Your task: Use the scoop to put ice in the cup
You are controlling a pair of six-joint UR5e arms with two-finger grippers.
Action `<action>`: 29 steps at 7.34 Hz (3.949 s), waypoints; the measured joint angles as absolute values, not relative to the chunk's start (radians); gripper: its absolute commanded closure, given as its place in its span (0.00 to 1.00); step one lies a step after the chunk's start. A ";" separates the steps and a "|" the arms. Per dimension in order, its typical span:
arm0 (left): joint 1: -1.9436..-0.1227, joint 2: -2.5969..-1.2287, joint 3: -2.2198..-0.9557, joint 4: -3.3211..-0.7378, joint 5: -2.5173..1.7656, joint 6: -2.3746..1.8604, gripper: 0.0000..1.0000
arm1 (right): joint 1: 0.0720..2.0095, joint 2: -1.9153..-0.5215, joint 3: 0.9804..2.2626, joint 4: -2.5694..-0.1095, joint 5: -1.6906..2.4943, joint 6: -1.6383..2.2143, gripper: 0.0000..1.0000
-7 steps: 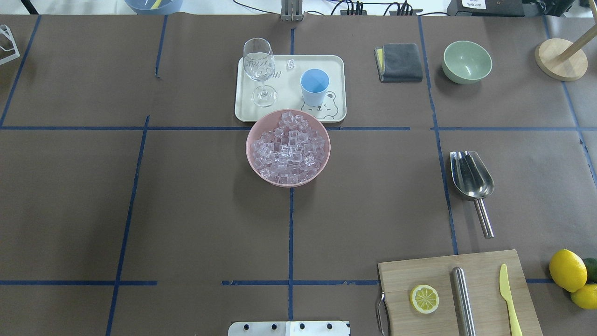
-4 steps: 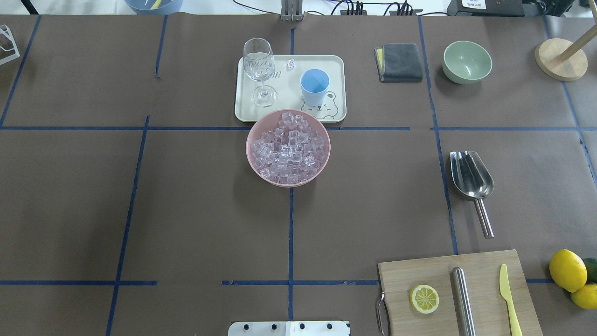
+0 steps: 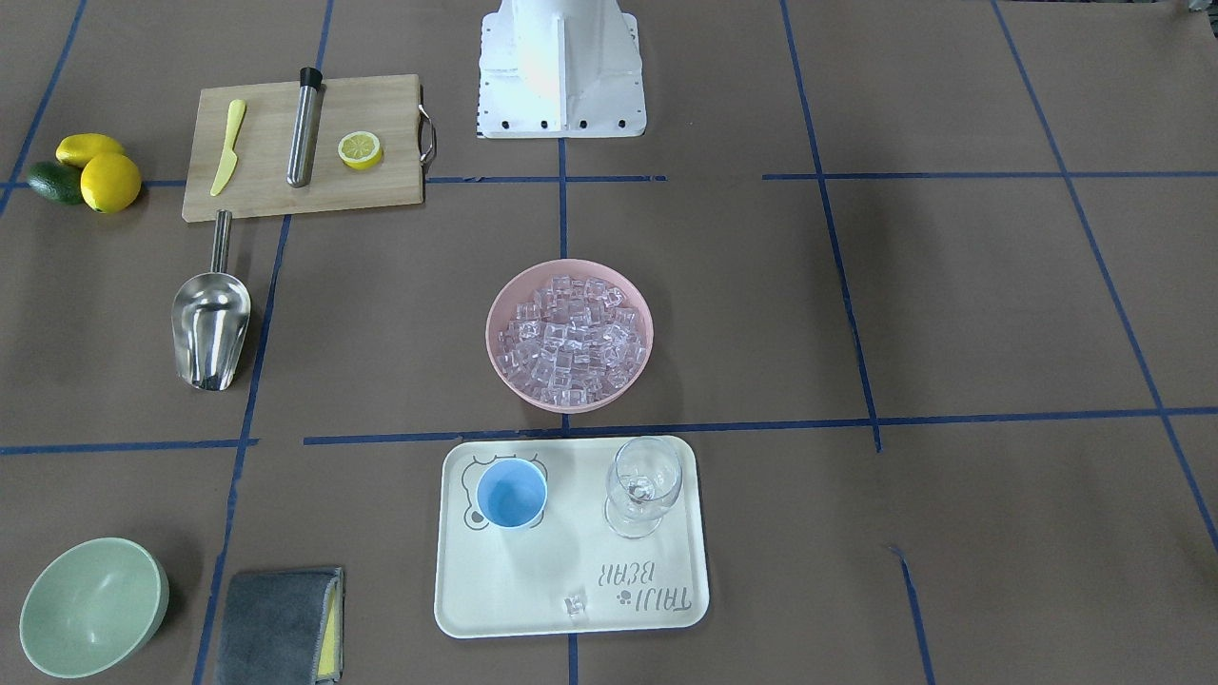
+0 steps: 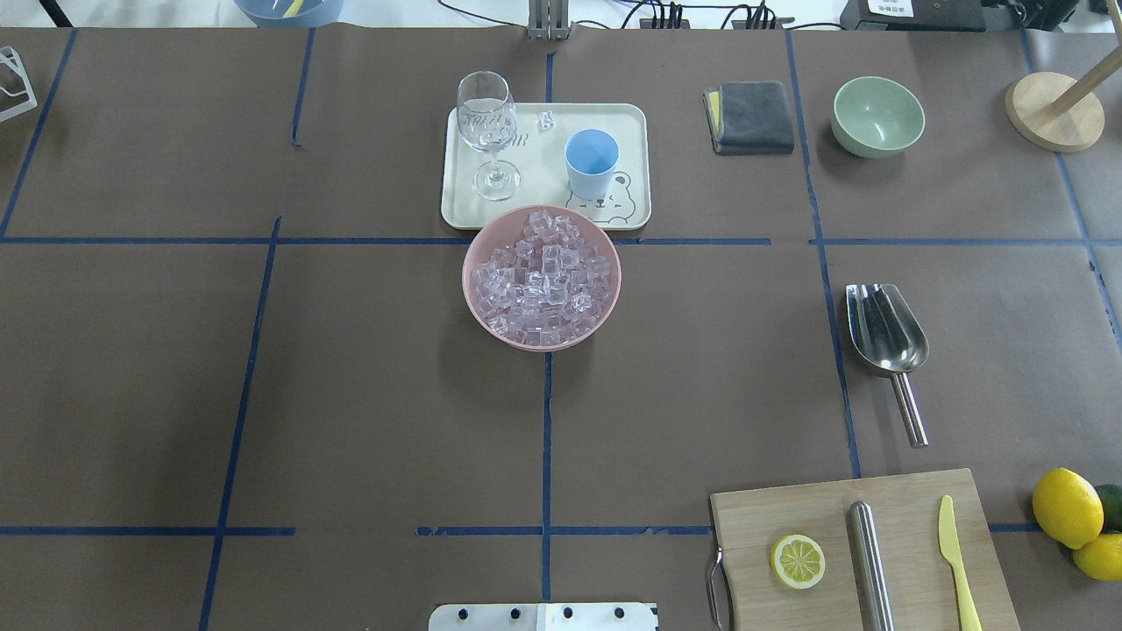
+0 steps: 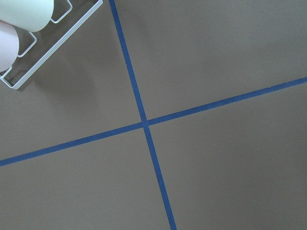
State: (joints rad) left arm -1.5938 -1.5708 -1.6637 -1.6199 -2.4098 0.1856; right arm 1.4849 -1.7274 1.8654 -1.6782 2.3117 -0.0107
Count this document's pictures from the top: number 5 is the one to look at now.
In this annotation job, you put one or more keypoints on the pale green cup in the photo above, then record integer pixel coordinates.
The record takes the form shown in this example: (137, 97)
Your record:
(30, 15)

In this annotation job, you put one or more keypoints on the pale pink cup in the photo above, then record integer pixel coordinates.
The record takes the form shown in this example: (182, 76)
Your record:
(9, 45)

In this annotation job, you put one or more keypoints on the white wire cup rack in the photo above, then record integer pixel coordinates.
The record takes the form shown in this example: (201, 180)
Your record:
(35, 48)

